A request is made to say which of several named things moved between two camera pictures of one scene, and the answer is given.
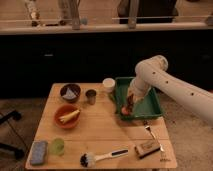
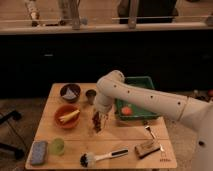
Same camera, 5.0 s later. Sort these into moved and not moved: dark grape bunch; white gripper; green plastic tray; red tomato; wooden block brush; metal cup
Moved: white gripper; dark grape bunch
Not moved: green plastic tray; wooden block brush; metal cup; red tomato
